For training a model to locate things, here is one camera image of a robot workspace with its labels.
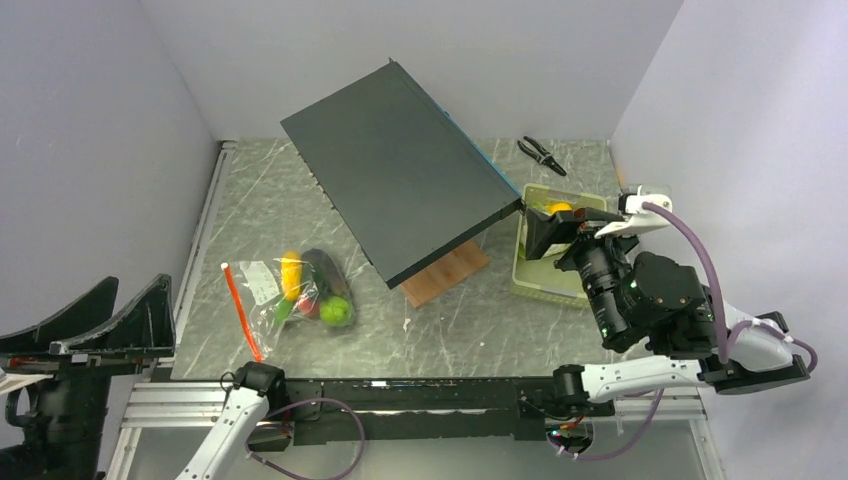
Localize light green plastic basket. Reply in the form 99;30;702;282
510;183;607;307

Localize yellow pepper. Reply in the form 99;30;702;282
546;202;573;214

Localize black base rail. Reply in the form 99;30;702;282
248;376;615;452

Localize dark grey network switch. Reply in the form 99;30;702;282
280;60;522;289

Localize purple eggplant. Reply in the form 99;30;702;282
301;248;351;299

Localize yellow corn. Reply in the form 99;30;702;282
281;251;304;302

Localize orange fruit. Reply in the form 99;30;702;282
296;297;320;318

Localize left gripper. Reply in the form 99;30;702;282
0;269;175;480

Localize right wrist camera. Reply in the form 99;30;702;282
594;184;673;239

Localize wooden base board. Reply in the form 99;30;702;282
400;239;490;309

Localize clear zip top bag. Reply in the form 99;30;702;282
220;248;356;362

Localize black pliers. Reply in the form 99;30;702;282
516;136;567;177

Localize green lime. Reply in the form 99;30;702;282
319;296;353;327

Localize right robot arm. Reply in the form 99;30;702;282
525;202;819;415

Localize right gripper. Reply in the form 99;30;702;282
522;206;641;344

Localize aluminium frame profile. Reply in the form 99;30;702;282
105;140;238;480

